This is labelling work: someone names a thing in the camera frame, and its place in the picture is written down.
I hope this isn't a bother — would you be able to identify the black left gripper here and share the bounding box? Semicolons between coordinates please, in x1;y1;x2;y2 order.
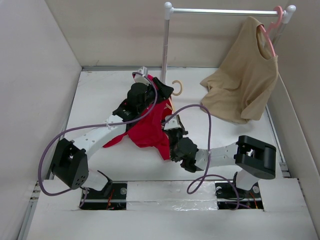
138;78;173;115

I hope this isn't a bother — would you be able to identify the beige plastic hanger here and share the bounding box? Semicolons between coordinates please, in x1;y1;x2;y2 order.
164;79;184;113

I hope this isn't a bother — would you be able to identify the red t shirt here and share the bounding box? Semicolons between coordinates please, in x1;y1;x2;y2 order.
102;74;176;162

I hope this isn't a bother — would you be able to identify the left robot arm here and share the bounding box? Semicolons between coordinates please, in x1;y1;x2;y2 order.
49;75;174;199

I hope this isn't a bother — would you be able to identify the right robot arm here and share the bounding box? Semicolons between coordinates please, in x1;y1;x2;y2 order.
164;127;277;197

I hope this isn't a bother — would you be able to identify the beige t shirt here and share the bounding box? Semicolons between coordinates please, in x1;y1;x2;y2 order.
200;16;279;124

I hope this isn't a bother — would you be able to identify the pink plastic hanger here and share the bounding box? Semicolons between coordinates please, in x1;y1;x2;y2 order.
258;6;285;58

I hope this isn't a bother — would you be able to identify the white clothes rack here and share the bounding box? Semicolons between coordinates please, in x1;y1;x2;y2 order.
161;0;297;82

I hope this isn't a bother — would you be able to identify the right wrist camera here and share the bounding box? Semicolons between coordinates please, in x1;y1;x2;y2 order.
163;114;182;131

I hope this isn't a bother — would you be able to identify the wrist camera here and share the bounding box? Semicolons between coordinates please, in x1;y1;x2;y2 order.
163;114;182;131
132;66;150;85

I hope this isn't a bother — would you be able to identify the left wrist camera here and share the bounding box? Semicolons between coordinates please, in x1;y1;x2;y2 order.
132;66;150;85

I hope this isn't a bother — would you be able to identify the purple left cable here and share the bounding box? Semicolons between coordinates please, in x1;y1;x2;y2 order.
37;71;158;208

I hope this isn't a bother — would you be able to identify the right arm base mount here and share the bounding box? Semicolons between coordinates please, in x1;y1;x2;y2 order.
214;173;264;210

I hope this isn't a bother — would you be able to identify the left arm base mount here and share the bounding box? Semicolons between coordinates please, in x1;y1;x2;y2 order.
79;170;128;211

